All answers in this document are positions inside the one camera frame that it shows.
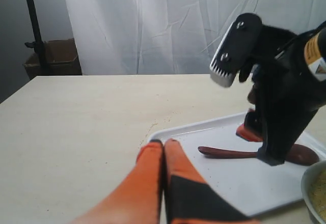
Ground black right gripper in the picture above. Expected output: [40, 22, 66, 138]
[228, 13, 326, 166]

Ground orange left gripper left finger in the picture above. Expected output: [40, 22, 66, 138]
[71, 139, 164, 223]

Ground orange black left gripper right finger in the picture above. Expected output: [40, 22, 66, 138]
[164, 139, 259, 223]

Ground dark red wooden spoon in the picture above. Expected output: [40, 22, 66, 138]
[198, 144, 319, 166]

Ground white ceramic bowl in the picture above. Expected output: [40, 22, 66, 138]
[301, 160, 325, 223]

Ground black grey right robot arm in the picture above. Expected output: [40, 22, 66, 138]
[211, 13, 325, 166]

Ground brown cardboard box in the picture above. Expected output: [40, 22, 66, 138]
[23, 38, 82, 80]

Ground black stand pole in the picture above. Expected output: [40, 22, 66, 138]
[25, 0, 52, 75]

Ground grey wrinkled backdrop curtain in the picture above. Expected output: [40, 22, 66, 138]
[66, 0, 325, 75]

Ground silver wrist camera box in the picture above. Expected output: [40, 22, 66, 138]
[209, 21, 240, 88]

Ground yellow millet grains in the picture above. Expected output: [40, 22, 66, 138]
[308, 170, 325, 221]

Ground white rectangular plastic tray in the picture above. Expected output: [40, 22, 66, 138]
[147, 111, 326, 217]

